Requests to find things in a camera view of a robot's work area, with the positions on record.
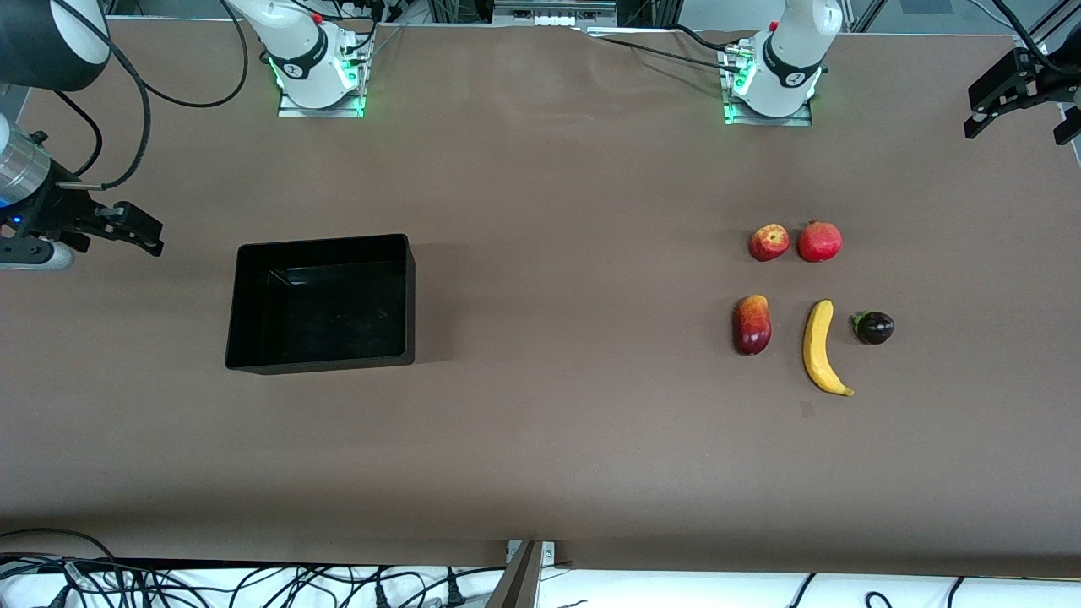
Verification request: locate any black plastic box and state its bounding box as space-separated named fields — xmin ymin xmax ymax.
xmin=225 ymin=234 xmax=416 ymax=376

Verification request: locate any red yellow apple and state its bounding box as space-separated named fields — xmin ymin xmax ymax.
xmin=749 ymin=224 xmax=791 ymax=263

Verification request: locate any yellow banana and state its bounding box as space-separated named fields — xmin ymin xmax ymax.
xmin=802 ymin=299 xmax=855 ymax=397

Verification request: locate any grey equipment box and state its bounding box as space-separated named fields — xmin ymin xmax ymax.
xmin=494 ymin=0 xmax=617 ymax=26

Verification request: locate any red pomegranate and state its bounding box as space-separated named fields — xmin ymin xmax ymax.
xmin=798 ymin=219 xmax=844 ymax=263

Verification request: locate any dark purple eggplant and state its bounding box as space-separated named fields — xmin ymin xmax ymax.
xmin=851 ymin=311 xmax=895 ymax=345

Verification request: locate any red yellow mango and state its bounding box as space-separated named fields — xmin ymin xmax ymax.
xmin=732 ymin=295 xmax=773 ymax=356

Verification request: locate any brown table cover sheet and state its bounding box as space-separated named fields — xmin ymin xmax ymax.
xmin=0 ymin=17 xmax=1081 ymax=579

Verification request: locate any dark metal profile bar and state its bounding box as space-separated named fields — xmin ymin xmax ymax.
xmin=484 ymin=540 xmax=543 ymax=608

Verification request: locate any aluminium frame strut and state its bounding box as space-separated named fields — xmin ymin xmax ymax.
xmin=1035 ymin=0 xmax=1081 ymax=41

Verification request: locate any long black arm cable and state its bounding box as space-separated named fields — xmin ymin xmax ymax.
xmin=110 ymin=0 xmax=250 ymax=109

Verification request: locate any black base cable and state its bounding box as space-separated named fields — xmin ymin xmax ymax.
xmin=583 ymin=30 xmax=744 ymax=73

